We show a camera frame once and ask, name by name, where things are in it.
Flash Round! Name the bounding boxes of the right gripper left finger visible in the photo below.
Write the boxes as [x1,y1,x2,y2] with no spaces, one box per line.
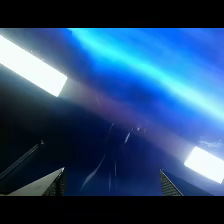
[7,167,66,197]

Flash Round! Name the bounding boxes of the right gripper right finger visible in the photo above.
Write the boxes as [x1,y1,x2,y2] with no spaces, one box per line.
[159,168,214,197]

